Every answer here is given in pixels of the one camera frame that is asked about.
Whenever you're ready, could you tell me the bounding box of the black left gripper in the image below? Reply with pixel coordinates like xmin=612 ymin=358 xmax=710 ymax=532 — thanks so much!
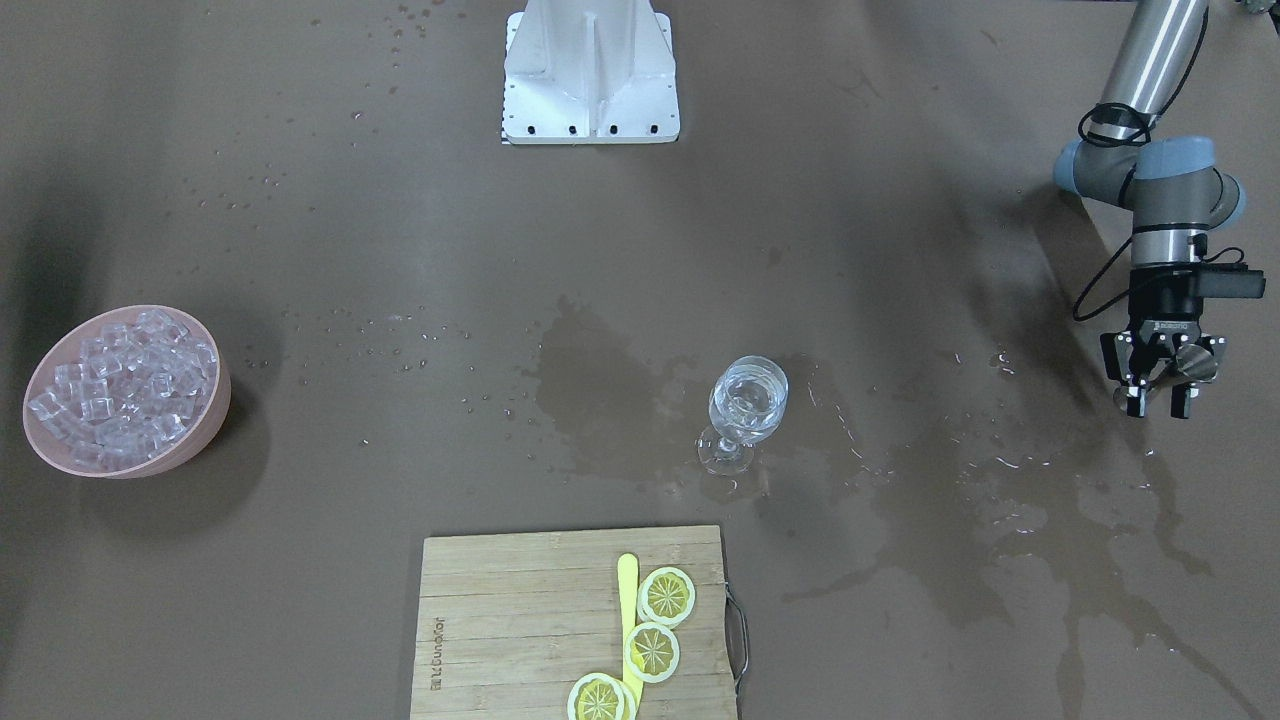
xmin=1100 ymin=264 xmax=1222 ymax=420

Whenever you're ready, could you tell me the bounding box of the steel jigger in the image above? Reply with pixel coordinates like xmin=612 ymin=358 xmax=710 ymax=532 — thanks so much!
xmin=1170 ymin=345 xmax=1220 ymax=386

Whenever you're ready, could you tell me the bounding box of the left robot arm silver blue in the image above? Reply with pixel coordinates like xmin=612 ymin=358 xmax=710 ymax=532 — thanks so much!
xmin=1053 ymin=1 xmax=1266 ymax=419

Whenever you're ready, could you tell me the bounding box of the clear wine glass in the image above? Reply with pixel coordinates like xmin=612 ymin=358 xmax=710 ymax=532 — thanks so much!
xmin=696 ymin=355 xmax=788 ymax=477

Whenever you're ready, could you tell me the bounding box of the pink bowl of ice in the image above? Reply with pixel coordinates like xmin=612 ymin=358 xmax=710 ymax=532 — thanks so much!
xmin=23 ymin=305 xmax=230 ymax=479

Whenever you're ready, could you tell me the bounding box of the yellow plastic knife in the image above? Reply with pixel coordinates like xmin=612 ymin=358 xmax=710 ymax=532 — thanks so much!
xmin=616 ymin=553 xmax=644 ymax=719

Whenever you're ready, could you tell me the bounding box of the far lemon slice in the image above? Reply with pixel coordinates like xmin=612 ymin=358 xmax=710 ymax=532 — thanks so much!
xmin=564 ymin=673 xmax=637 ymax=720

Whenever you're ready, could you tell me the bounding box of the bamboo cutting board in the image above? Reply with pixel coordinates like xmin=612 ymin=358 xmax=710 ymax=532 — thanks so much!
xmin=408 ymin=525 xmax=740 ymax=719

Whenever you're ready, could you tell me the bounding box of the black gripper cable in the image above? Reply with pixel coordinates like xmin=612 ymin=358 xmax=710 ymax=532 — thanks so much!
xmin=1073 ymin=100 xmax=1247 ymax=323

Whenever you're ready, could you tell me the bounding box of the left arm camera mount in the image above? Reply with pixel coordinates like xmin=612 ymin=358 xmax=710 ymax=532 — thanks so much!
xmin=1192 ymin=263 xmax=1266 ymax=299

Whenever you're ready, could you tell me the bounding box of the lemon slice near handle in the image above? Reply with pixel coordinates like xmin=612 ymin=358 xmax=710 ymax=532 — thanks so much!
xmin=636 ymin=566 xmax=698 ymax=629

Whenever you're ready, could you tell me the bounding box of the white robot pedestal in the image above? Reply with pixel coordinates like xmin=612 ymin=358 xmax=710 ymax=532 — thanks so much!
xmin=500 ymin=1 xmax=681 ymax=145

